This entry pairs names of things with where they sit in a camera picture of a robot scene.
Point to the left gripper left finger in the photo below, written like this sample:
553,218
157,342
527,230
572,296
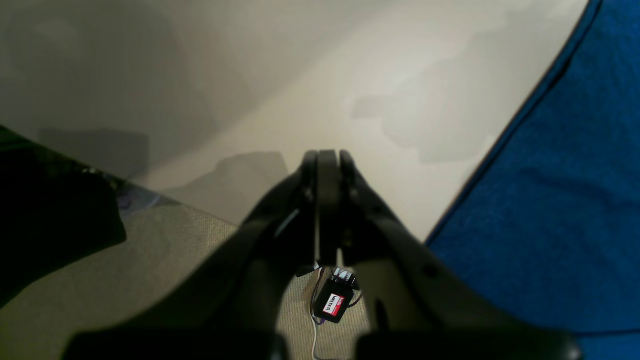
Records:
229,306

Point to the dark blue t-shirt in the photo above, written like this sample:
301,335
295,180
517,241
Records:
548,228

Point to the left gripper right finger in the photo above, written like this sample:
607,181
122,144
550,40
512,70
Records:
417,308

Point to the black power adapter red label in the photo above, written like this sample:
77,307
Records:
333,294

